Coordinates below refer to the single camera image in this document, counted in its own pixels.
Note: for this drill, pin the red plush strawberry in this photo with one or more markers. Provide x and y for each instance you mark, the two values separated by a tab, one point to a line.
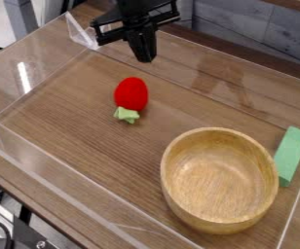
131	98

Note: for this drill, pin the black equipment with screw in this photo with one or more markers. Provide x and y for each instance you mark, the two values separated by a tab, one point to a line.
27	238

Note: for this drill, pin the clear acrylic enclosure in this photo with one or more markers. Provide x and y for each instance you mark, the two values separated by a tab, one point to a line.
84	170

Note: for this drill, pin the grey table leg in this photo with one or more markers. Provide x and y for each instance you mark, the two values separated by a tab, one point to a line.
21	17

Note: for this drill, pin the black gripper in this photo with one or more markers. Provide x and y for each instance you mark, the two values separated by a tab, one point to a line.
132	21

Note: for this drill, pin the green rectangular block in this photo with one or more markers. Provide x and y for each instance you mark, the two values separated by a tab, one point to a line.
286	156

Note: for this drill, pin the wooden bowl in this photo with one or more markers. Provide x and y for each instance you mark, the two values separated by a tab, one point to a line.
218	179

